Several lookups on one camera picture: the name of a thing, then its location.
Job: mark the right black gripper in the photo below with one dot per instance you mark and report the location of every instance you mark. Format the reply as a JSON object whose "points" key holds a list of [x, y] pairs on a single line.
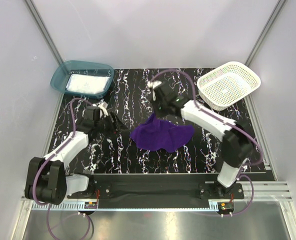
{"points": [[162, 115]]}

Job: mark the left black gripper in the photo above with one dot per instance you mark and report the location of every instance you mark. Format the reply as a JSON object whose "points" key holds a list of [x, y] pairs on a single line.
{"points": [[115, 127]]}

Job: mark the purple towel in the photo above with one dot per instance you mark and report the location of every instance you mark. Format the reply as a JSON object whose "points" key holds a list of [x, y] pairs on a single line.
{"points": [[156, 134]]}

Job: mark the light blue towel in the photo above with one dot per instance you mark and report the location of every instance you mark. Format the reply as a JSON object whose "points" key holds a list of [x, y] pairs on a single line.
{"points": [[87, 84]]}

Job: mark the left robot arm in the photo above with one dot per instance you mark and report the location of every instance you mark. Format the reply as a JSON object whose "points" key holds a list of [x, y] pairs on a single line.
{"points": [[47, 181]]}

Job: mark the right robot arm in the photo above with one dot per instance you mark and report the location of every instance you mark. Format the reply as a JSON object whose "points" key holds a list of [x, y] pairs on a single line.
{"points": [[235, 146]]}

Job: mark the white plastic basket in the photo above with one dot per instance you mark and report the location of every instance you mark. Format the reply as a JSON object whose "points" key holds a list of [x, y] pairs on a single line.
{"points": [[227, 84]]}

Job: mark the teal plastic basin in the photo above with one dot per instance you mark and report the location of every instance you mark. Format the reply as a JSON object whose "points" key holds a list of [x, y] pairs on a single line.
{"points": [[66, 69]]}

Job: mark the left small circuit board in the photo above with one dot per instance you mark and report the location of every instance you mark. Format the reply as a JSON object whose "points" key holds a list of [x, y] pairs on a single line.
{"points": [[91, 205]]}

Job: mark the small circuit board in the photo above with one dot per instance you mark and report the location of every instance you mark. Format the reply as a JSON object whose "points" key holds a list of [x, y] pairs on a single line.
{"points": [[91, 205], [226, 206]]}

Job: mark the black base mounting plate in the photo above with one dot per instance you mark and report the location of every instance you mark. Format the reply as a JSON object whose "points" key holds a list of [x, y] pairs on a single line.
{"points": [[168, 188]]}

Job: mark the right small circuit board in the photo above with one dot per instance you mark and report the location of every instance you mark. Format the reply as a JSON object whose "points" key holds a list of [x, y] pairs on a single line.
{"points": [[226, 206]]}

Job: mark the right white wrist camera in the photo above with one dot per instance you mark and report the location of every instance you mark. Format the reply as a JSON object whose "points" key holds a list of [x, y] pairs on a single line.
{"points": [[153, 85]]}

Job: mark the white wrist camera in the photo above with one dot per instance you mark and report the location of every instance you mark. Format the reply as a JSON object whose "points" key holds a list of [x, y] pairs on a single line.
{"points": [[103, 108], [153, 85]]}

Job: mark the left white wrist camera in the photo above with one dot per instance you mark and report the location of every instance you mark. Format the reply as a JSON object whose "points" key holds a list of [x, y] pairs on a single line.
{"points": [[103, 108]]}

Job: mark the white slotted cable duct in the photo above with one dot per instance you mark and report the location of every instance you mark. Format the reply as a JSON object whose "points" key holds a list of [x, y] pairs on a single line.
{"points": [[137, 206]]}

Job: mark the left aluminium frame post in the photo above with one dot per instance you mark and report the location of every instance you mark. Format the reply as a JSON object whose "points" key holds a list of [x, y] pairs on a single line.
{"points": [[43, 30]]}

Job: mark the aluminium frame post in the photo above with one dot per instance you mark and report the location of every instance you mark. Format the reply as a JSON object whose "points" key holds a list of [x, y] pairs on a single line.
{"points": [[265, 31], [43, 30]]}

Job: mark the right aluminium frame post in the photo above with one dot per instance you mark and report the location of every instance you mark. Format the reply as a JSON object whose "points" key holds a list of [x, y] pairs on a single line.
{"points": [[265, 31]]}

